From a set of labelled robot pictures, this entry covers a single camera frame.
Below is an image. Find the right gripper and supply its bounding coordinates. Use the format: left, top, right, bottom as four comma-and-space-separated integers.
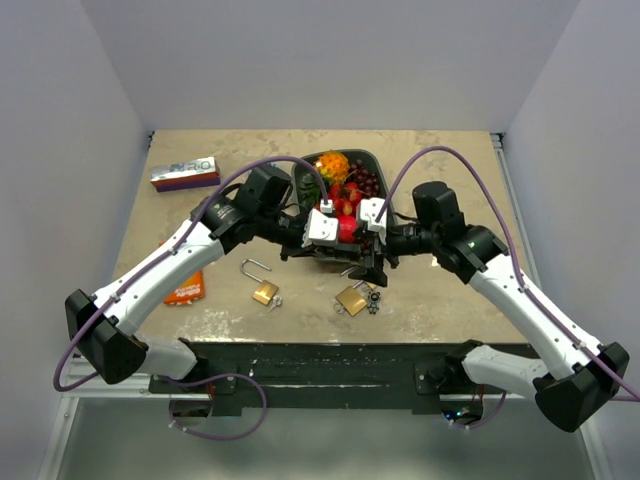
348, 217, 439, 287

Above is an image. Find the large brass padlock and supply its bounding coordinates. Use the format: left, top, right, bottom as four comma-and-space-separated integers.
334, 281, 367, 317

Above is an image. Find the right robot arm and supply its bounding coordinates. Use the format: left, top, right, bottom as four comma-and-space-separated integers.
356, 181, 629, 432

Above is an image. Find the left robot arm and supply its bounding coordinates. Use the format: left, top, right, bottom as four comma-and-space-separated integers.
63, 157, 337, 392

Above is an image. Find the open brass padlock left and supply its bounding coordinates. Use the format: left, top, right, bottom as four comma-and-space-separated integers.
239, 258, 279, 306

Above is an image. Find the right red apple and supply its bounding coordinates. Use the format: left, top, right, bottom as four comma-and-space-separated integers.
337, 215, 358, 244

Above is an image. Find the strawberry pile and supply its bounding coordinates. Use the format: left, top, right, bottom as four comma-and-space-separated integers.
329, 182, 362, 216

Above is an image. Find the grey fruit tray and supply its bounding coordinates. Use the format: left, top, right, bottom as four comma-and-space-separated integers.
291, 148, 401, 274

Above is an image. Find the purple grape bunch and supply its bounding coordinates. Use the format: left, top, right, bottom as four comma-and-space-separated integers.
346, 160, 380, 197

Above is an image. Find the orange pineapple toy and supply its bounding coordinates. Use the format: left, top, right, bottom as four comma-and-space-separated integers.
312, 151, 350, 185

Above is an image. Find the orange razor package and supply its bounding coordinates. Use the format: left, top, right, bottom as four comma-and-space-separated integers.
163, 270, 206, 306

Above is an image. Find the purple white toothpaste box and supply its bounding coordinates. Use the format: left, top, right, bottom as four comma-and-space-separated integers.
150, 156, 221, 193

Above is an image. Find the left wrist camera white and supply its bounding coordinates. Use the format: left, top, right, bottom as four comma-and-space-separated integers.
302, 200, 339, 247

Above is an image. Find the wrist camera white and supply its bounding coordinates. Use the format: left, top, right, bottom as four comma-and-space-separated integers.
302, 200, 339, 247
354, 197, 388, 245

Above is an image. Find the small key with ring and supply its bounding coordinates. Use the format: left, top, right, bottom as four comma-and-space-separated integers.
268, 295, 283, 312

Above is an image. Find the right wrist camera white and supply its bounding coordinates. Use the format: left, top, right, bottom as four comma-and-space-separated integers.
354, 197, 388, 245

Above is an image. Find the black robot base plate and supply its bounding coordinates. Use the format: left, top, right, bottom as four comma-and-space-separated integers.
148, 341, 506, 417

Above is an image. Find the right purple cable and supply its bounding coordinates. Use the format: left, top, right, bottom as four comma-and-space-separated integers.
374, 145, 640, 431

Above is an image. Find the purple cable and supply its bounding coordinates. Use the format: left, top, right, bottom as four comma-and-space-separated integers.
374, 145, 640, 431
52, 155, 335, 441

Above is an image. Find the aluminium frame rail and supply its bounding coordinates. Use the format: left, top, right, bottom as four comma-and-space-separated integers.
37, 373, 208, 480

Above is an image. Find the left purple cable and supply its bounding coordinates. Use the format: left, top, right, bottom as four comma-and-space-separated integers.
52, 155, 335, 441

